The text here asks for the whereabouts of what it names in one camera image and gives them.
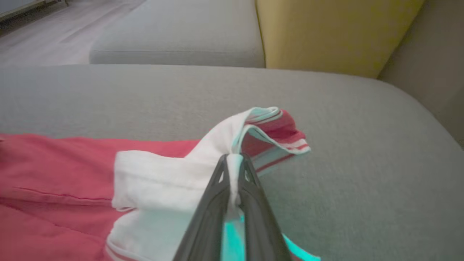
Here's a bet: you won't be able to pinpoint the yellow sofa backrest cushion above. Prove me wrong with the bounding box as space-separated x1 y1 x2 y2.
256 0 424 78

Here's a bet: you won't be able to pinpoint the red jersey white sleeves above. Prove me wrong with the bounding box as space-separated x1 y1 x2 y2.
0 107 321 261

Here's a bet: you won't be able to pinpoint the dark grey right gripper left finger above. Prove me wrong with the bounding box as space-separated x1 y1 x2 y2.
173 154 232 261

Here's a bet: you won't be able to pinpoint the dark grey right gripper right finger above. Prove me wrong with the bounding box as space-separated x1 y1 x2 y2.
237 153 293 261

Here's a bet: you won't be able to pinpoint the grey sofa seat cushion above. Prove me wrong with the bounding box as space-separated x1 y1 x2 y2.
90 0 266 68

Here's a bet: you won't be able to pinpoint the large grey sofa seat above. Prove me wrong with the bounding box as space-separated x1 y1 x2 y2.
0 65 464 261

